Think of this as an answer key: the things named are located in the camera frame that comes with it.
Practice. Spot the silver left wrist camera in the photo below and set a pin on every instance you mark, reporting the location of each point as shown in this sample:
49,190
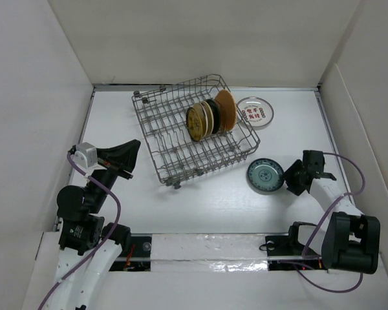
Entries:
83,155

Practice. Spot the yellow plate with brown rim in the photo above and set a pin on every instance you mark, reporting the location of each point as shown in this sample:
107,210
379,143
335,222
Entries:
195,122

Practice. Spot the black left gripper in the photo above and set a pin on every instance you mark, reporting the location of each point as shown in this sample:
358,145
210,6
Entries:
125,154

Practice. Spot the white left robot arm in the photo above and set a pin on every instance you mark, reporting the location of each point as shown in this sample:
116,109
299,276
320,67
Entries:
91,237

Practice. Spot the orange woven bamboo plate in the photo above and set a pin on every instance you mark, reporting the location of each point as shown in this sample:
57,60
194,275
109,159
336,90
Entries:
227,103

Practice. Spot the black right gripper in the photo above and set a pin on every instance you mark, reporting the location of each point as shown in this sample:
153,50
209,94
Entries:
288,175

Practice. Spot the cream plate with red motifs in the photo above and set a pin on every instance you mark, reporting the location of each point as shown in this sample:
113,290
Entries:
209,113

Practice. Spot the cream plate with green brushstroke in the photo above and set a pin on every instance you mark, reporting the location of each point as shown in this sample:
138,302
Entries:
205,117

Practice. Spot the blue floral plate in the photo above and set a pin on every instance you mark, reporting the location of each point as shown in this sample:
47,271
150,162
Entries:
265,176

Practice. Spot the white plate with red characters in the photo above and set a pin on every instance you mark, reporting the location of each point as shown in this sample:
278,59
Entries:
255,111

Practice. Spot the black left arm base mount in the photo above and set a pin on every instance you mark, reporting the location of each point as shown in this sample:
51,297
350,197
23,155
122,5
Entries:
137,257

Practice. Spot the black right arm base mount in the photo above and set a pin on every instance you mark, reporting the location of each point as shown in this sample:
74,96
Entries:
284,250

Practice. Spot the glossy black plate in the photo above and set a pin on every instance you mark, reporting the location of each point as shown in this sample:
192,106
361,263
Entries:
216,115

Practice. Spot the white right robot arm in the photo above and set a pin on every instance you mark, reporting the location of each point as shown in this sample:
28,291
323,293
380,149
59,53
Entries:
344,238

